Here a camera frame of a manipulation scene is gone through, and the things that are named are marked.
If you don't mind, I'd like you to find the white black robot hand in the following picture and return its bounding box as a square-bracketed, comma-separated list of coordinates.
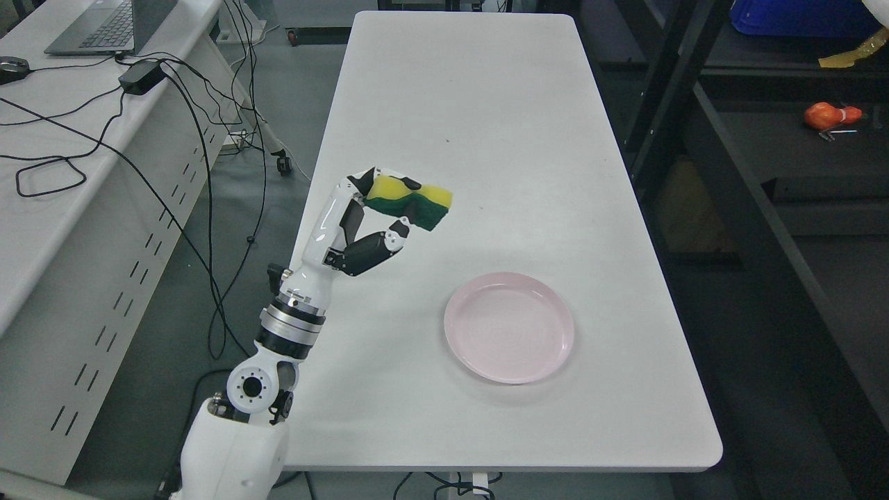
[274, 167, 418, 317]

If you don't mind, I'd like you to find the green yellow sponge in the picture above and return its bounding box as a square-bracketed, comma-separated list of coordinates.
[364, 175, 453, 231]

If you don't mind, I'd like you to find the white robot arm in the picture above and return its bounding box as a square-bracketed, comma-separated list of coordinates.
[171, 292, 328, 499]

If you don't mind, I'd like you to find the dark metal shelf rack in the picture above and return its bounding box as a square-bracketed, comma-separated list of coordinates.
[576, 1, 887, 499]

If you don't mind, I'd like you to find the pink plate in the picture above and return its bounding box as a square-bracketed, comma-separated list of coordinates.
[442, 272, 576, 384]

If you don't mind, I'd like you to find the white table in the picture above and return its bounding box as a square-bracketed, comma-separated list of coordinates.
[285, 10, 723, 472]

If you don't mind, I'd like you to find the white perforated desk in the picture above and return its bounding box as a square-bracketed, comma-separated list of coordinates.
[1, 1, 236, 486]

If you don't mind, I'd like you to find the black power adapter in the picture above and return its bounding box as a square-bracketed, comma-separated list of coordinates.
[118, 60, 166, 96]

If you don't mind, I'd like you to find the grey laptop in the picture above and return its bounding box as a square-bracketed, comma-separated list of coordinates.
[44, 1, 178, 56]

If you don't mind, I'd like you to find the black computer mouse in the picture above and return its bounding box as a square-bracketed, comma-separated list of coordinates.
[0, 55, 32, 85]

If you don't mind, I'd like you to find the orange toy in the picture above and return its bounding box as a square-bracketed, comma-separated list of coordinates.
[803, 101, 863, 132]

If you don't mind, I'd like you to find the blue plastic bin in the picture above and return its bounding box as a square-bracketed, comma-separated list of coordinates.
[729, 1, 882, 38]

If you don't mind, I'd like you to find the yellow tape piece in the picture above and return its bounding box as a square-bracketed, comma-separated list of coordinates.
[818, 26, 888, 69]

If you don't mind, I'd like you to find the black cable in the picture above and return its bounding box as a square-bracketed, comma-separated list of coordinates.
[0, 56, 230, 360]

